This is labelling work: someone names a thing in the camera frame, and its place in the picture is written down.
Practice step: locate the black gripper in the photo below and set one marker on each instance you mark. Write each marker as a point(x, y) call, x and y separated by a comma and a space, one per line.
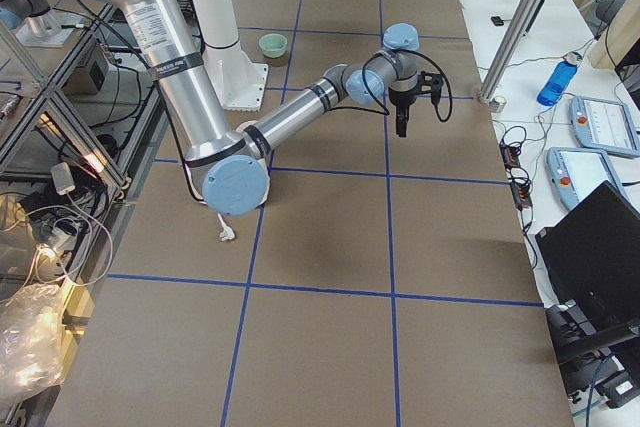
point(401, 97)

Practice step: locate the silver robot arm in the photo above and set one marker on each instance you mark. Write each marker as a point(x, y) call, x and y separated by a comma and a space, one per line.
point(203, 81)

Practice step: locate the green bowl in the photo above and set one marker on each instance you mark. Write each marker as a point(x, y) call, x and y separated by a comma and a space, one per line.
point(273, 45)

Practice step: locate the blue water bottle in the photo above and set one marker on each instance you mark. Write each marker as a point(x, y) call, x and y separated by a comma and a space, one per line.
point(559, 79)

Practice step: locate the pink bowl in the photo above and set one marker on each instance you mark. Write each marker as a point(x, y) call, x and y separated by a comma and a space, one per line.
point(241, 127)

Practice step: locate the near teach pendant tablet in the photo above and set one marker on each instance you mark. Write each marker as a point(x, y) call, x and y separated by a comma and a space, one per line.
point(577, 172)

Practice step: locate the teach pendant tablet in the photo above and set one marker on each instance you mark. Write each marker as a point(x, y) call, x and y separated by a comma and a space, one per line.
point(604, 124)
point(577, 172)

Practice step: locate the far teach pendant tablet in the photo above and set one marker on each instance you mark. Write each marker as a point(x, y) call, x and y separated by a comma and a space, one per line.
point(604, 124)

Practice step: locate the black laptop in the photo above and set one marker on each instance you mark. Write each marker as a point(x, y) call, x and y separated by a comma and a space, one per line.
point(592, 256)

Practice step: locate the crumpled plastic bag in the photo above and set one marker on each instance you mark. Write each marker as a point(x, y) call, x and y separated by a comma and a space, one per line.
point(31, 338)

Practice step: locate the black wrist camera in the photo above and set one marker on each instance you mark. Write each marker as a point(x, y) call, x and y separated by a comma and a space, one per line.
point(431, 84)

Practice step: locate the aluminium frame post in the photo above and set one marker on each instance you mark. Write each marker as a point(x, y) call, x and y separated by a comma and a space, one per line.
point(515, 32)

